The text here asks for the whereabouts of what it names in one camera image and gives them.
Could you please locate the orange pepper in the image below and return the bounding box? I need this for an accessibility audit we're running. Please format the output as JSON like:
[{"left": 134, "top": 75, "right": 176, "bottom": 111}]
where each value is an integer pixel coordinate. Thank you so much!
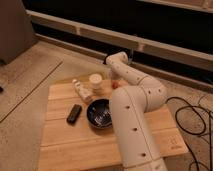
[{"left": 111, "top": 82, "right": 119, "bottom": 89}]

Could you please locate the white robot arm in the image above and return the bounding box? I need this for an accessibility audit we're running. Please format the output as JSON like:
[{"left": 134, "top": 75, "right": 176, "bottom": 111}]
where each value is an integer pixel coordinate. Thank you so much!
[{"left": 106, "top": 52, "right": 168, "bottom": 171}]

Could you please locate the white cup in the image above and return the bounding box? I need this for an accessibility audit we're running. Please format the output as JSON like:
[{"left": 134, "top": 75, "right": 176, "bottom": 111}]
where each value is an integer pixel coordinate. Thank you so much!
[{"left": 89, "top": 74, "right": 103, "bottom": 93}]

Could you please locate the white plastic bottle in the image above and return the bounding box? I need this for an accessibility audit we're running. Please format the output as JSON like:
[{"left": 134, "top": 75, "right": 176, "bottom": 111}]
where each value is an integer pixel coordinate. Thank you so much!
[{"left": 72, "top": 79, "right": 92, "bottom": 103}]

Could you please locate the black bowl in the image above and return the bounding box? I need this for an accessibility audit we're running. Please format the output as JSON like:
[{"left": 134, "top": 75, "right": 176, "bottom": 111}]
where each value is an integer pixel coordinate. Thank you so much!
[{"left": 86, "top": 99, "right": 112, "bottom": 129}]

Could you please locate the black remote control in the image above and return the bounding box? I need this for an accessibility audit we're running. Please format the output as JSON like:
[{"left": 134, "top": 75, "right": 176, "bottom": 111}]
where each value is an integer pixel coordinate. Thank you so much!
[{"left": 66, "top": 104, "right": 82, "bottom": 124}]

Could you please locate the grey cabinet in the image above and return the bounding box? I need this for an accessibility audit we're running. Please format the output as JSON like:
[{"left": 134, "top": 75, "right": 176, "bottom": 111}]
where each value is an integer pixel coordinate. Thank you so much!
[{"left": 0, "top": 0, "right": 37, "bottom": 64}]

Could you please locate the black cable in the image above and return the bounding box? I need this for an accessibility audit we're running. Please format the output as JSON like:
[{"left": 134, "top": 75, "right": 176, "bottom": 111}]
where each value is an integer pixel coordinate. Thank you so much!
[{"left": 165, "top": 94, "right": 213, "bottom": 171}]

